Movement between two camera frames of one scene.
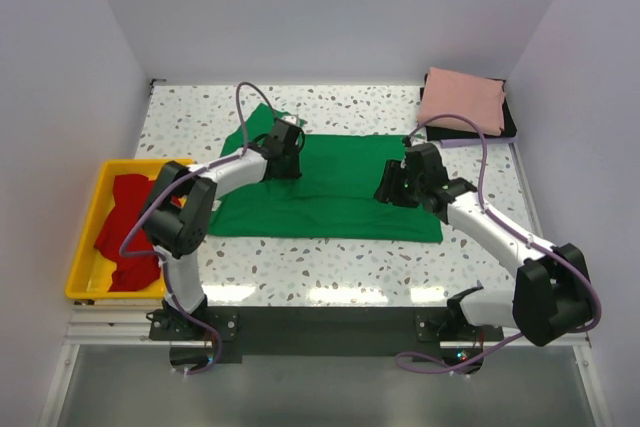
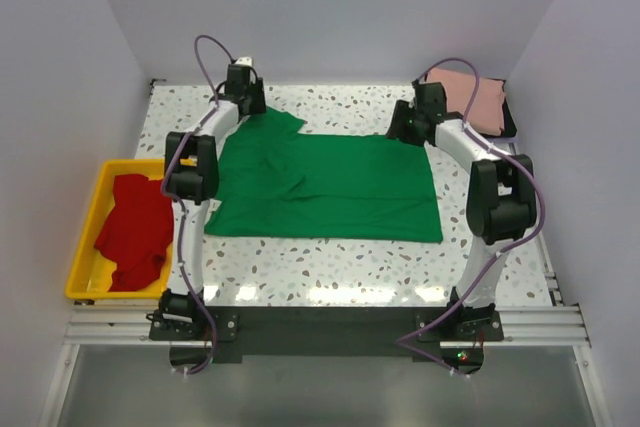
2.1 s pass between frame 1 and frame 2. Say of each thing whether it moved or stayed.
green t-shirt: stayed
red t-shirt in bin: stayed
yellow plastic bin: stayed
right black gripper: moved
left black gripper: moved
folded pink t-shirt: stayed
